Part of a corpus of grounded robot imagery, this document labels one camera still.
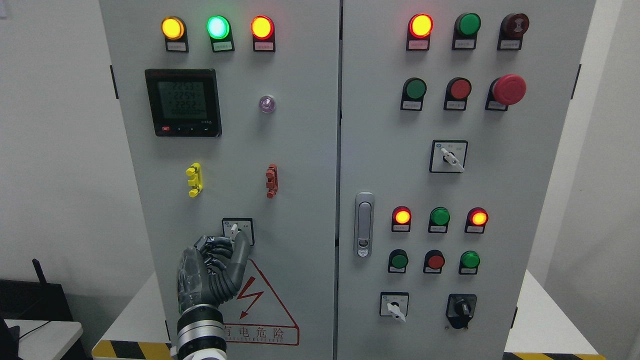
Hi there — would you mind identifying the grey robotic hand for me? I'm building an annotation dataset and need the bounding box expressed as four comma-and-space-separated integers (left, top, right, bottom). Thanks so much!
176, 230, 251, 314

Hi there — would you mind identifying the white rotary light switch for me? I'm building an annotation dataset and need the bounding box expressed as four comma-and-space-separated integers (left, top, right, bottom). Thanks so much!
221, 218, 255, 246

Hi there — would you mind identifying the lit green indicator light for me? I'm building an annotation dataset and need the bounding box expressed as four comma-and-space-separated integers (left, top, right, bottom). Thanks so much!
206, 14, 234, 53

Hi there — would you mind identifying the yellow indicator light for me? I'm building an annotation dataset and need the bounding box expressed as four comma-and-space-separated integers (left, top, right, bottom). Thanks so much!
161, 16, 189, 53

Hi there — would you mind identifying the red electrical hazard sticker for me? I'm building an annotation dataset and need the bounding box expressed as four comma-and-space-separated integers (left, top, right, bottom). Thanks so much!
219, 259, 300, 346

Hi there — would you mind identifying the white platform with hazard stripes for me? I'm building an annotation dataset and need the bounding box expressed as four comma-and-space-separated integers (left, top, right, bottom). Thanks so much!
91, 272, 604, 360

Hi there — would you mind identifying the yellow terminal connector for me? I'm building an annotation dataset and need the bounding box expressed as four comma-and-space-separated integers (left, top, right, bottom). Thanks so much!
185, 162, 204, 198

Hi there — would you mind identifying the red terminal connector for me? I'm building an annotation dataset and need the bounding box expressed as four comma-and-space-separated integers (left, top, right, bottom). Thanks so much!
265, 163, 279, 199

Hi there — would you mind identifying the black digital power meter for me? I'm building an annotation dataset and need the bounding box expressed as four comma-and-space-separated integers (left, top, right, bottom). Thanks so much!
144, 68, 222, 138

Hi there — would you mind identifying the clear round lamp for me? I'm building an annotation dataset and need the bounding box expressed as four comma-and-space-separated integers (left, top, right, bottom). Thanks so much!
258, 95, 276, 114

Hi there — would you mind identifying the white side table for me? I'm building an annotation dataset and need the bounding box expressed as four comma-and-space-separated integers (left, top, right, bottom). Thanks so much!
5, 319, 83, 360

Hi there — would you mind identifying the green push button lower left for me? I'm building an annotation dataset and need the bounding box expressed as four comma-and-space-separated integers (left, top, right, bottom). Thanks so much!
387, 249, 409, 274

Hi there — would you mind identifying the green push button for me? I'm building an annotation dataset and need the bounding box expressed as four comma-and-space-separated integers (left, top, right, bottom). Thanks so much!
458, 250, 481, 275
400, 77, 427, 112
387, 249, 409, 274

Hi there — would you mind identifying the black device with antenna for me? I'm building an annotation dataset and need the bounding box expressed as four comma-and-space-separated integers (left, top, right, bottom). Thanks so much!
1, 259, 87, 360

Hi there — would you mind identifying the lit red indicator lower left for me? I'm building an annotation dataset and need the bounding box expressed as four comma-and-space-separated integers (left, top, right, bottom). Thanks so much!
391, 206, 412, 233

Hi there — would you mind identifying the lit red indicator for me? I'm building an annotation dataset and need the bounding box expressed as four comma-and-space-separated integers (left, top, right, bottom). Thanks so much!
464, 207, 489, 234
391, 206, 412, 233

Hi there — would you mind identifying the grey electrical control cabinet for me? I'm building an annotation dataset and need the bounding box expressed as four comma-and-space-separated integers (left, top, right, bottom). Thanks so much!
99, 0, 595, 360

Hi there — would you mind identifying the red push button lower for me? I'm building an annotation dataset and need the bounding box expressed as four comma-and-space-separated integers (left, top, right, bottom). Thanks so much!
422, 249, 446, 274

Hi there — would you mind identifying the red push button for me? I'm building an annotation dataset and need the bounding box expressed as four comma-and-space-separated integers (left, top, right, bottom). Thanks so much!
443, 77, 473, 111
422, 249, 446, 274

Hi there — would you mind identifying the green indicator lower middle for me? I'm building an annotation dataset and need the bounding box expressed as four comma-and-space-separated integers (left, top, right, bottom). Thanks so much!
427, 207, 451, 234

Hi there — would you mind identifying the red indicator light left door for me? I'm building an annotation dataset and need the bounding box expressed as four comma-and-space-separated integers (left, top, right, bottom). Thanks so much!
250, 14, 275, 53

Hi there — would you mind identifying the green push button lower right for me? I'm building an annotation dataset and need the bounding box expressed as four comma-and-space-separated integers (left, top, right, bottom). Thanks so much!
458, 250, 481, 275

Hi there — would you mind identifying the lit red indicator lower right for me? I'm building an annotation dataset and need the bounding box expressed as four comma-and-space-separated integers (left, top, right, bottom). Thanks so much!
464, 207, 489, 234

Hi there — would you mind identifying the green push button upper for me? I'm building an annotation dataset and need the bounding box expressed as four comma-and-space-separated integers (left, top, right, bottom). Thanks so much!
400, 77, 427, 112

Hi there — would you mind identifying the red push button upper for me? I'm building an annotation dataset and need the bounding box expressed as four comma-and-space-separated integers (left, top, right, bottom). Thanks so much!
443, 77, 473, 111

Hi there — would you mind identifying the red indicator light top right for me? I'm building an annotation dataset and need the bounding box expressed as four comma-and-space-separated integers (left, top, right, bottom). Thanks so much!
406, 13, 434, 51

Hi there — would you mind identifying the red emergency stop button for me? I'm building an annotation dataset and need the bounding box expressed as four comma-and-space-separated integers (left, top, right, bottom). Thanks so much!
485, 73, 527, 112

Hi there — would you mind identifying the green indicator light top right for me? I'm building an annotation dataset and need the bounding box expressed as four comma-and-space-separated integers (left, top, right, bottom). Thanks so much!
451, 13, 482, 51

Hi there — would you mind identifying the dark red buzzer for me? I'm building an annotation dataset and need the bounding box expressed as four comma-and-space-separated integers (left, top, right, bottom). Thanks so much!
497, 13, 530, 51

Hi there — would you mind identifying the silver door latch handle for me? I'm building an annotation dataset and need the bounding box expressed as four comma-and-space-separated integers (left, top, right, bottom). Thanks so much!
353, 192, 375, 258

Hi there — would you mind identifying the white rotary switch lower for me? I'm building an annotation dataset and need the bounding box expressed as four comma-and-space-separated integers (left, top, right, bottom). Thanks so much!
379, 291, 410, 324

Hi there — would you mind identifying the black rotary selector switch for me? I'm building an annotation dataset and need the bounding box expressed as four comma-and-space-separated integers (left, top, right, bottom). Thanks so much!
445, 293, 478, 330

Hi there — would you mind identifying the white rotary switch upper right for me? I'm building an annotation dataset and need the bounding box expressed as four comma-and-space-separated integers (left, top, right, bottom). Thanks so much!
429, 139, 469, 174

